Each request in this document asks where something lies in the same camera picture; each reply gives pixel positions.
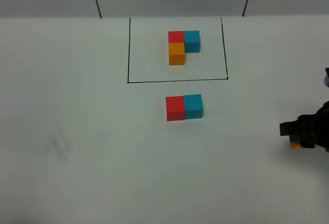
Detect orange template block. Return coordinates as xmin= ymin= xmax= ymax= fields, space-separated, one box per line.
xmin=169 ymin=43 xmax=186 ymax=65

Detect red template block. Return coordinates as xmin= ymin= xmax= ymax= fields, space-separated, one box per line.
xmin=168 ymin=31 xmax=185 ymax=43

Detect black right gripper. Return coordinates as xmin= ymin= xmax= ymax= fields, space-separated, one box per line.
xmin=280 ymin=105 xmax=328 ymax=152

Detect blue template block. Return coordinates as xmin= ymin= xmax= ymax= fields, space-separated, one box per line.
xmin=184 ymin=30 xmax=200 ymax=53

